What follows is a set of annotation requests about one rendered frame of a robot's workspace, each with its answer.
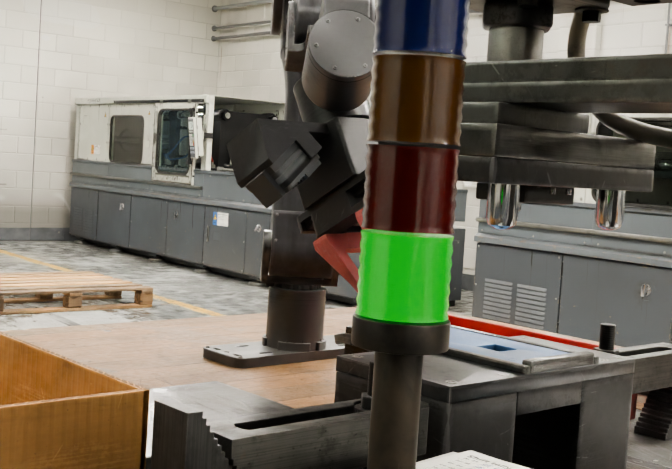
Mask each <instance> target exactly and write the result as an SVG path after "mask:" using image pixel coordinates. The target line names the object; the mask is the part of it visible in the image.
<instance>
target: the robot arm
mask: <svg viewBox="0 0 672 469"><path fill-rule="evenodd" d="M375 10H376V8H375V0H272V7H271V27H270V35H278V36H280V31H281V39H280V58H281V60H282V65H283V71H284V79H285V114H284V120H275V119H261V118H257V119H256V120H254V121H253V122H252V123H251V124H250V125H249V126H247V127H246V128H245V129H244V130H243V131H242V132H240V133H239V134H238V135H237V136H236V137H235V138H233V139H232V140H231V141H230V142H229V143H228V144H226V146H227V150H228V153H229V157H230V160H231V164H232V168H233V171H234V175H235V178H236V182H237V184H238V185H239V186H240V188H243V187H246V188H247V189H248V190H249V192H252V193H253V195H254V196H255V197H256V198H257V199H258V200H259V201H260V202H261V203H262V204H263V206H264V207H265V208H266V209H267V208H268V207H270V206H271V205H272V212H271V225H270V230H264V232H263V243H262V256H261V268H260V282H261V283H265V285H266V286H269V292H268V309H267V325H266V334H264V335H263V336H262V341H258V342H247V343H236V344H225V345H214V346H205V347H203V358H206V359H209V360H212V361H215V362H218V363H222V364H225V365H228V366H231V367H234V368H253V367H262V366H271V365H280V364H289V363H298V362H307V361H316V360H325V359H334V358H337V355H344V348H345V344H338V345H337V344H335V339H334V335H326V336H323V331H324V315H325V300H326V288H324V287H321V286H333V287H337V281H338V275H341V276H342V277H343V278H344V279H345V280H347V281H348V282H349V283H350V284H351V286H352V287H353V288H354V289H355V290H356V292H357V293H358V287H357V283H358V280H359V274H358V269H357V267H356V266H355V264H354V263H353V261H352V260H351V258H350V257H349V255H348V254H347V253H360V252H361V248H360V241H361V238H362V235H361V230H364V229H368V228H363V227H361V224H362V221H363V217H362V210H363V207H364V204H363V196H364V193H365V191H364V182H365V179H366V178H365V172H364V171H365V168H366V165H367V164H366V159H365V157H366V154H367V146H366V144H378V142H375V141H367V137H368V134H369V133H368V127H367V126H368V123H369V120H370V119H369V114H368V112H369V109H370V105H369V102H368V99H367V98H368V97H369V95H370V92H371V87H370V84H371V81H372V74H371V70H372V67H373V61H372V57H373V56H376V55H373V54H372V52H373V49H374V42H373V38H374V35H375V28H374V24H375V21H376V15H375ZM268 268H269V271H268Z"/></svg>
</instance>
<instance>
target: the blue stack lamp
mask: <svg viewBox="0 0 672 469"><path fill-rule="evenodd" d="M376 1H377V7H376V10H375V15H376V21H375V24H374V28H375V35H374V38H373V42H374V49H373V52H372V54H373V55H385V54H412V55H429V56H440V57H448V58H454V59H459V60H466V59H467V57H466V49H467V46H468V43H467V35H468V32H469V29H468V21H469V18H470V15H469V7H470V4H471V0H376Z"/></svg>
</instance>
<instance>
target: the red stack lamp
mask: <svg viewBox="0 0 672 469"><path fill-rule="evenodd" d="M366 146H367V154H366V157H365V159H366V164H367V165H366V168H365V171H364V172H365V178H366V179H365V182H364V191H365V193H364V196H363V204H364V207H363V210H362V217H363V221H362V224H361V227H363V228H368V229H375V230H384V231H395V232H407V233H425V234H453V233H454V227H453V225H454V222H455V214H454V211H455V208H456V200H455V197H456V194H457V187H456V184H457V181H458V173H457V170H458V167H459V159H458V156H459V153H460V150H457V149H446V148H433V147H419V146H402V145H383V144H366Z"/></svg>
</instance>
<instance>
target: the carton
mask: <svg viewBox="0 0 672 469"><path fill-rule="evenodd" d="M149 394H150V390H149V389H146V388H144V387H141V386H138V385H136V384H133V383H131V382H128V381H126V380H123V379H121V378H118V377H116V376H113V375H110V374H108V373H105V372H103V371H100V370H98V369H95V368H93V367H90V366H87V365H85V364H82V363H80V362H77V361H75V360H72V359H70V358H67V357H65V356H62V355H59V354H57V353H54V352H52V351H49V350H47V349H44V348H42V347H39V346H36V345H34V344H31V343H29V342H26V341H24V340H21V339H19V338H16V337H14V336H11V335H8V334H6V333H3V332H1V331H0V469H145V466H146V448H147V430H148V412H149Z"/></svg>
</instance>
